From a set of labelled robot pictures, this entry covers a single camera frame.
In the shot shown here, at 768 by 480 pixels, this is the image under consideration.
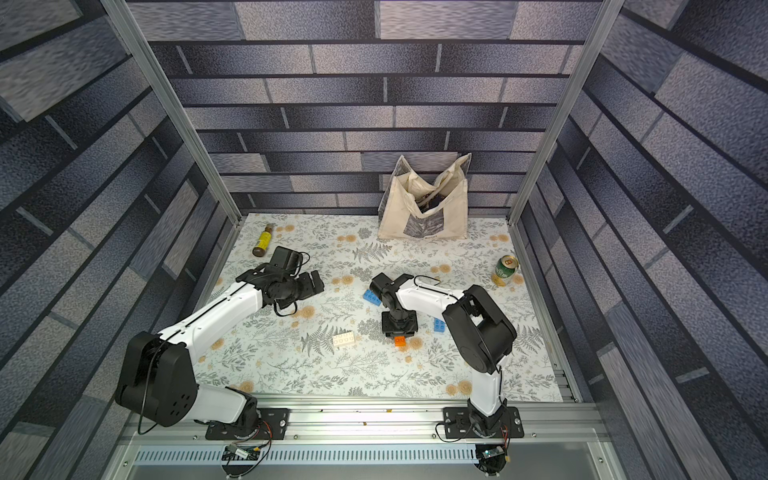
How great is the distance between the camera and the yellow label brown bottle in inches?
42.8

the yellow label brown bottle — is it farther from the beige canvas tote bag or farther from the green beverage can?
the green beverage can

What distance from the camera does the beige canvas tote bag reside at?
3.09 feet

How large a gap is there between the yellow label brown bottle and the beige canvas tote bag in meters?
0.44

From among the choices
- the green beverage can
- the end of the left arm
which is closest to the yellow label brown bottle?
the end of the left arm

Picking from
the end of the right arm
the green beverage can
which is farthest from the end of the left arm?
the green beverage can
